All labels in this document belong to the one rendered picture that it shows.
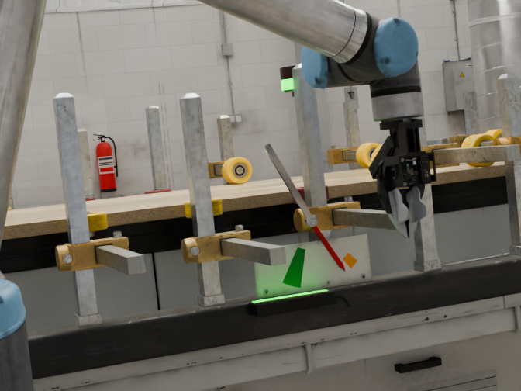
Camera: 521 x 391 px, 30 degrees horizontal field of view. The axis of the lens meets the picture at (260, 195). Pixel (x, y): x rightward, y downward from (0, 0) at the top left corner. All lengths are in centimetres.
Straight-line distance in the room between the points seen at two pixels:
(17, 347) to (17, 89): 39
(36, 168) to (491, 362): 697
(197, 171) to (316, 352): 47
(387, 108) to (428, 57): 858
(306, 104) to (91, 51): 729
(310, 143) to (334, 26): 55
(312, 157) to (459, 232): 56
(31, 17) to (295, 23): 39
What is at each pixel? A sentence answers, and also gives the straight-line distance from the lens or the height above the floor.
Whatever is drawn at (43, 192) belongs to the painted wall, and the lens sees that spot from 913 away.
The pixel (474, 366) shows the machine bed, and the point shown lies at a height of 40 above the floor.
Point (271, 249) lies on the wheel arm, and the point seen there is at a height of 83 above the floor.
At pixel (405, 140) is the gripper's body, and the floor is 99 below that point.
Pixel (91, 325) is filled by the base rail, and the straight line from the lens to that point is 190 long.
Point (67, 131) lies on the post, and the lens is 188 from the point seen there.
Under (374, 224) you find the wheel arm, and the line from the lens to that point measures 186.
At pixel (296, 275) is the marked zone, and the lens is 201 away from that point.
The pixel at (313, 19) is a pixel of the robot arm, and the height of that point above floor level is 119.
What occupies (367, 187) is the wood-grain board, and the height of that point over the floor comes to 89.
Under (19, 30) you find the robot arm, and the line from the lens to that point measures 144.
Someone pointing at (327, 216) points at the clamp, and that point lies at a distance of 203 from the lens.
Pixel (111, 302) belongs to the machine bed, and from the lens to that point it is 213.
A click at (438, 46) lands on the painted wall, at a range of 1037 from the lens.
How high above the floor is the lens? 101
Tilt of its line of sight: 3 degrees down
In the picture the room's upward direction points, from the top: 6 degrees counter-clockwise
